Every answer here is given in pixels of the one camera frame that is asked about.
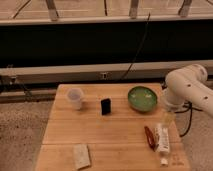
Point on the red-brown pen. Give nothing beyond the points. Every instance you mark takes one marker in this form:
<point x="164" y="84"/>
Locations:
<point x="150" y="138"/>

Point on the black eraser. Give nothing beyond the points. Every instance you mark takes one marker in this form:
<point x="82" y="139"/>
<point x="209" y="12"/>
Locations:
<point x="105" y="106"/>

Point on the white tube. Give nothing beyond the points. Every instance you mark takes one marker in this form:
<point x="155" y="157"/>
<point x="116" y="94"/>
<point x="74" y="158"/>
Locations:
<point x="163" y="145"/>

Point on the white folded cloth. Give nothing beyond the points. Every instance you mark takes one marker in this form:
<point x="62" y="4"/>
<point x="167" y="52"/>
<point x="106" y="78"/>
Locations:
<point x="81" y="156"/>

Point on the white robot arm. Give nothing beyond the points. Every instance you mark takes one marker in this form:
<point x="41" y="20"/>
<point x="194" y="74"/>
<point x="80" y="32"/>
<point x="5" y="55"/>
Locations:
<point x="186" y="84"/>

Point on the translucent plastic cup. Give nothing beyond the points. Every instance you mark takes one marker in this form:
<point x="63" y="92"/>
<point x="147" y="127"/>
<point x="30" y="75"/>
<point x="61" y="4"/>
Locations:
<point x="75" y="97"/>

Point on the green bowl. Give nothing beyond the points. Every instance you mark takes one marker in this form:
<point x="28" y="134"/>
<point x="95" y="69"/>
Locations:
<point x="142" y="98"/>

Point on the metal wall rail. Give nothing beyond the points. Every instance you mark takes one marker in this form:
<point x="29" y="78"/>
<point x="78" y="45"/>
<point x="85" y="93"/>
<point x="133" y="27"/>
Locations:
<point x="95" y="72"/>

